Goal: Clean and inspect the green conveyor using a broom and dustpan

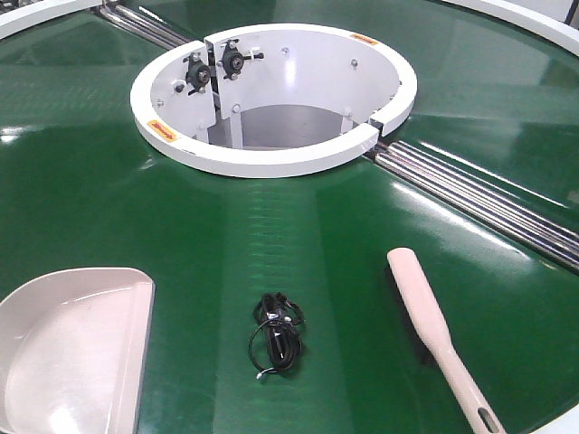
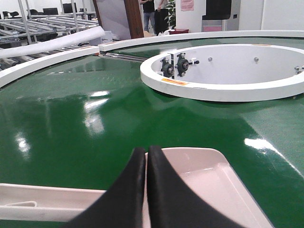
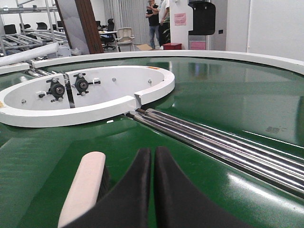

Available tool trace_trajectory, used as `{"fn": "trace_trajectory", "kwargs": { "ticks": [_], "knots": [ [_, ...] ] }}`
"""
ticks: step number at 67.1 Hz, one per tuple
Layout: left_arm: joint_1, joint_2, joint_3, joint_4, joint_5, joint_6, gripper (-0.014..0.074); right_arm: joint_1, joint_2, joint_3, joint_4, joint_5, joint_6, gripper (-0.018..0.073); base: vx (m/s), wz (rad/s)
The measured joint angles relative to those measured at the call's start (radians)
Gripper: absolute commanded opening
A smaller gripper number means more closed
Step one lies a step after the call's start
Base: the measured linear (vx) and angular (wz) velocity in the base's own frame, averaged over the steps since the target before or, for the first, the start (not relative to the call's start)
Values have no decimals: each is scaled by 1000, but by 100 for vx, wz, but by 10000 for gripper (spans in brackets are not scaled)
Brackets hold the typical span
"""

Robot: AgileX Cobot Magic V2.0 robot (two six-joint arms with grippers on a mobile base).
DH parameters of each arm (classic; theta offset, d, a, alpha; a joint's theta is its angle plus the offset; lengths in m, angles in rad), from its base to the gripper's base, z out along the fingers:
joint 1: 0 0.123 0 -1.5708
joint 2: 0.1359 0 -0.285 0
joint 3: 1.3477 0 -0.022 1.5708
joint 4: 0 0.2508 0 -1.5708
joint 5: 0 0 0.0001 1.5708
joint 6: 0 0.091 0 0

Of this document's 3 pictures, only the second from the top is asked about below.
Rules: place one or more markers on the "white pink cabinet machine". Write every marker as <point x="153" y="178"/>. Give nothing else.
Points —
<point x="221" y="15"/>

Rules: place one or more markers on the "yellow warning sticker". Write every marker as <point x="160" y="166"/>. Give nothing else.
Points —
<point x="178" y="82"/>

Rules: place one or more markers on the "white outer conveyor rim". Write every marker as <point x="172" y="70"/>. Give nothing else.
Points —
<point x="148" y="47"/>

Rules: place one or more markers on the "metal roller conveyor rack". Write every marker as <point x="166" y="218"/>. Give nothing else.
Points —
<point x="43" y="20"/>

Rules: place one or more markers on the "pink plastic dustpan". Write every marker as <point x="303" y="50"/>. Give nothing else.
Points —
<point x="206" y="171"/>

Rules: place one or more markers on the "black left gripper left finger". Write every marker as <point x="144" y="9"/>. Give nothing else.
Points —
<point x="121" y="205"/>

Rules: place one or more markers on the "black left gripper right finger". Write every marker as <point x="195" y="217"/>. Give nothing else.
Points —
<point x="172" y="203"/>

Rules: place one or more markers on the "person in blue jeans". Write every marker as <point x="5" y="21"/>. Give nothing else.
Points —
<point x="148" y="13"/>

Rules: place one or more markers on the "steel transfer rollers far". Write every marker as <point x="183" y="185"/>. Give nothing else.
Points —
<point x="123" y="57"/>

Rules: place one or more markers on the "person in black trousers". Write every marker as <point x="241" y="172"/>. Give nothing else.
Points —
<point x="160" y="14"/>

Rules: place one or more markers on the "left green bearing block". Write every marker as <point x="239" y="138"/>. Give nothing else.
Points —
<point x="167" y="68"/>

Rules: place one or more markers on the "green potted plant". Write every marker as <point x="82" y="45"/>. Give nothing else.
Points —
<point x="171" y="7"/>

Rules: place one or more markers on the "white foam tube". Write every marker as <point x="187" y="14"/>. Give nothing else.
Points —
<point x="76" y="38"/>

